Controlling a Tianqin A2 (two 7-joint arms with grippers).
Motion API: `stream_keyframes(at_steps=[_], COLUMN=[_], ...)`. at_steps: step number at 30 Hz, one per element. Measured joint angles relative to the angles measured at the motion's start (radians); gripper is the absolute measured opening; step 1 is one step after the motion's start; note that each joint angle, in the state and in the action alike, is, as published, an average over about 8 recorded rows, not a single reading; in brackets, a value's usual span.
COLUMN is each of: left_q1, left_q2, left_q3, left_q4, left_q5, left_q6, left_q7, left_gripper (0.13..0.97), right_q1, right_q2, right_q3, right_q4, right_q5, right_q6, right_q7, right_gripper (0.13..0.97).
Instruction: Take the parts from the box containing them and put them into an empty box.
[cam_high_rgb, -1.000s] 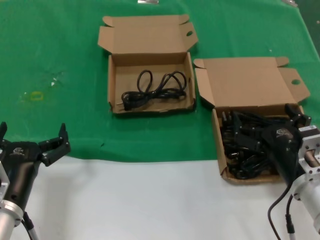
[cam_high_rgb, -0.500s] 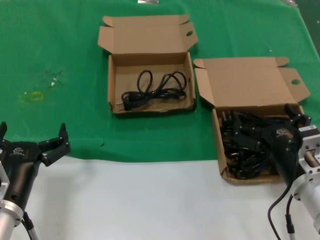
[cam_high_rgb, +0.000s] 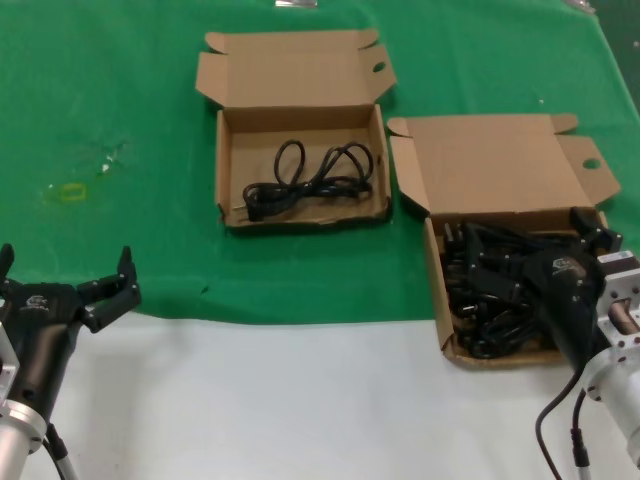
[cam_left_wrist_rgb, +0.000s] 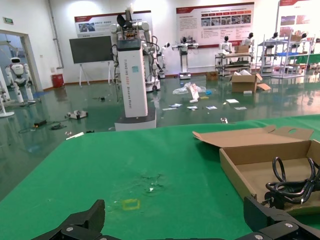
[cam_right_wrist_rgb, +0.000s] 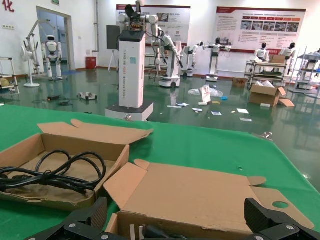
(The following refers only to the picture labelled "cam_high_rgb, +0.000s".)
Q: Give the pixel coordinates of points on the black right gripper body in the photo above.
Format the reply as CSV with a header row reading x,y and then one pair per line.
x,y
567,300

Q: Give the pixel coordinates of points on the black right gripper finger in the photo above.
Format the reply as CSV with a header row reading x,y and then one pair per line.
x,y
492,275
600,239

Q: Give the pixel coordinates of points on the cardboard box with intact edge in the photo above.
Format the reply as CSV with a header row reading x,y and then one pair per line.
x,y
490,160

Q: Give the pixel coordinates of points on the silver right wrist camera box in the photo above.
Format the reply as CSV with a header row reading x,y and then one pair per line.
x,y
620,287

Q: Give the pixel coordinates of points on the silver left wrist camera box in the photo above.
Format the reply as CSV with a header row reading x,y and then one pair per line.
x,y
6,360

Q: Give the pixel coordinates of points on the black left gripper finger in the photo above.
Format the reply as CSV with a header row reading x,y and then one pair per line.
x,y
112,297
6,260

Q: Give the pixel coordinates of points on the silver flat object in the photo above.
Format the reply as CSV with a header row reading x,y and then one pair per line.
x,y
296,3

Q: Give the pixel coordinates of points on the grey metal object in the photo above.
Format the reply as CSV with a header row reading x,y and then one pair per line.
x,y
582,4

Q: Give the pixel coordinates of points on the cardboard box with torn edge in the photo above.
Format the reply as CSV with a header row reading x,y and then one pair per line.
x,y
300,100

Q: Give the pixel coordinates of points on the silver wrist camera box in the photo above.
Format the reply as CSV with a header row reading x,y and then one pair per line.
x,y
6,360
620,287

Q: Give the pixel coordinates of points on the green table cloth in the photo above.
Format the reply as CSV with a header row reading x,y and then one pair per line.
x,y
125,100

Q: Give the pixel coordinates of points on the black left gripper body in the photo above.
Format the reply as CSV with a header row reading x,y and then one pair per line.
x,y
42,325

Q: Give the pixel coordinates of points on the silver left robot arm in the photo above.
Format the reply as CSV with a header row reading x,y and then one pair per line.
x,y
15,435

